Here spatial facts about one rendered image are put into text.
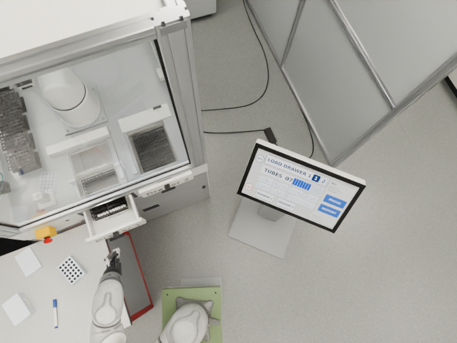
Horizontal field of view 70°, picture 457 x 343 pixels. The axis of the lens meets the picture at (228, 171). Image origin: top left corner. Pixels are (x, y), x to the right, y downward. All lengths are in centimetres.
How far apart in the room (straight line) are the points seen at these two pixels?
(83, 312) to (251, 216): 132
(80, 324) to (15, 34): 145
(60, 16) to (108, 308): 89
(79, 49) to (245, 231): 202
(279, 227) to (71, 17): 210
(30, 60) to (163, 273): 204
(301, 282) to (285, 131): 122
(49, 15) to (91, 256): 133
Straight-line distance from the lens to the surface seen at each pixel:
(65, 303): 197
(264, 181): 156
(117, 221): 182
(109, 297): 128
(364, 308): 280
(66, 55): 76
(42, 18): 87
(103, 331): 137
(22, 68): 78
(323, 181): 152
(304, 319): 266
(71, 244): 197
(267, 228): 256
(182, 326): 145
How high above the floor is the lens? 256
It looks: 74 degrees down
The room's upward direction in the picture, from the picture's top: 6 degrees clockwise
